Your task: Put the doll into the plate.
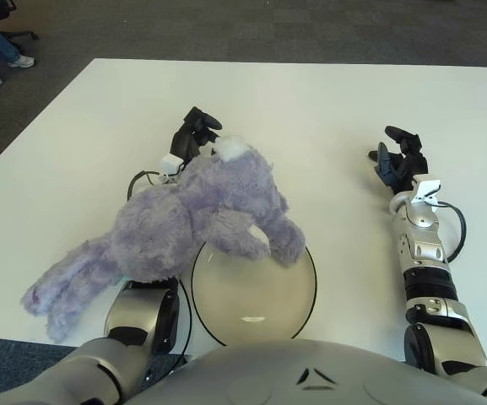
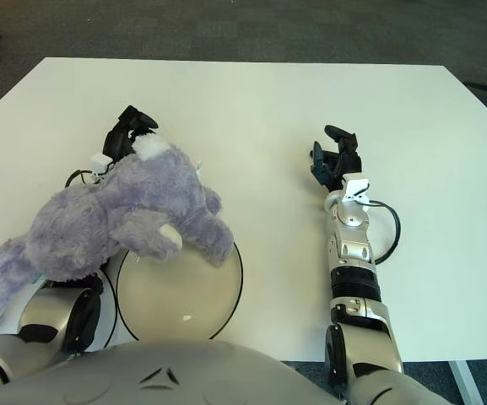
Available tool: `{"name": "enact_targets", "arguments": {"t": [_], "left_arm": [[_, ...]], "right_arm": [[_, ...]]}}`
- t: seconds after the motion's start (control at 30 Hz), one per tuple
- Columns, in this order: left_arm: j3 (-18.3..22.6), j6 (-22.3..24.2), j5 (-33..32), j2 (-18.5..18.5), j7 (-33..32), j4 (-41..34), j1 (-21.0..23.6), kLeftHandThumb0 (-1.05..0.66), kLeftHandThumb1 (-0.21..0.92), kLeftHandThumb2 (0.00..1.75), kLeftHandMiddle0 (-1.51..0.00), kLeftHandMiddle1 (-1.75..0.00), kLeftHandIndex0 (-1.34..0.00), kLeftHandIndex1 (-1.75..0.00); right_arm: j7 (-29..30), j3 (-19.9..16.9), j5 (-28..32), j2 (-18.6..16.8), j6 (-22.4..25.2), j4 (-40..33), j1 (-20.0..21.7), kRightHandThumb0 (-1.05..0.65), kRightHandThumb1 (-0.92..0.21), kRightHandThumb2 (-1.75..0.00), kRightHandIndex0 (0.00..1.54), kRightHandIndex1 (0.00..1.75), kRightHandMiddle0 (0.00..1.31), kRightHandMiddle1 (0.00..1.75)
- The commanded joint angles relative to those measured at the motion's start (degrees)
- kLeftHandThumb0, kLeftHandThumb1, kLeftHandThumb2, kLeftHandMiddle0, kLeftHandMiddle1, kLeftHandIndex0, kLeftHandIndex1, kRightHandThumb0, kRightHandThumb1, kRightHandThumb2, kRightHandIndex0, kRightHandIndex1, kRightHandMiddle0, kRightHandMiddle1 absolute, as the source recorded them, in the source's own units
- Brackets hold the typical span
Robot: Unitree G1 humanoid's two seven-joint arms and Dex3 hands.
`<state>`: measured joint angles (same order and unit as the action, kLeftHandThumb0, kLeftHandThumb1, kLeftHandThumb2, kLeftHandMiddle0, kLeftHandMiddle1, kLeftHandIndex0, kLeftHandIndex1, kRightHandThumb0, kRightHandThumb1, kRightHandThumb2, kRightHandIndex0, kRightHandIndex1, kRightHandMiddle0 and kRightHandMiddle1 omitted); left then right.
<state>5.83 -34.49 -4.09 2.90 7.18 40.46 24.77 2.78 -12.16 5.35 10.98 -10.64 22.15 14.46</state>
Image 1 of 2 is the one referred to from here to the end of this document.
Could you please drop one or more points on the purple plush bunny doll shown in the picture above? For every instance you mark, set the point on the purple plush bunny doll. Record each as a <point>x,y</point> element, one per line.
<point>192,223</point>

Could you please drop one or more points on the white plate with black rim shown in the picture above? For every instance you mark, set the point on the white plate with black rim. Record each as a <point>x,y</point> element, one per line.
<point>255,291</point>

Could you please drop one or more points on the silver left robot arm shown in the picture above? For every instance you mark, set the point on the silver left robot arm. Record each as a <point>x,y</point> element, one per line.
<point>146,312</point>

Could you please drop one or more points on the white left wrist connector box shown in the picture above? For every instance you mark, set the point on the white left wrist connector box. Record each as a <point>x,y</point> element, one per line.
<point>171,163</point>

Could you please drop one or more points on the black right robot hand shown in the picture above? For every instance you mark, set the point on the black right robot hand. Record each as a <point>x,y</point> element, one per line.
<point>403,162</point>

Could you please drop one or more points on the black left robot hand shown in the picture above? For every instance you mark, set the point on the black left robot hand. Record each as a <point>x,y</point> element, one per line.
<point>186,141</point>

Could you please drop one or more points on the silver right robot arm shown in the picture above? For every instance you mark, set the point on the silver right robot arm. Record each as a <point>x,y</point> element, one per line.
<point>429,270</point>

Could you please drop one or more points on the white sneaker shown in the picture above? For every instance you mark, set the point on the white sneaker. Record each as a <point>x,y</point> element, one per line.
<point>23,62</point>

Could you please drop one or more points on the white right wrist connector box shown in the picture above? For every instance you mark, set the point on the white right wrist connector box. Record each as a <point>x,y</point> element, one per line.
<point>426,187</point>

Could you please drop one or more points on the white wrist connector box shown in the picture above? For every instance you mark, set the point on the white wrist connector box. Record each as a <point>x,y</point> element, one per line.
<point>426,187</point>
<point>171,163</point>

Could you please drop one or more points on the grey robot torso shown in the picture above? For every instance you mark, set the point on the grey robot torso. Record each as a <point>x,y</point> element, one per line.
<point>247,379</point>

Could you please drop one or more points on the seated person in jeans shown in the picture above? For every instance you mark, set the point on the seated person in jeans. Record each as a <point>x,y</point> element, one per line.
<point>25,35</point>

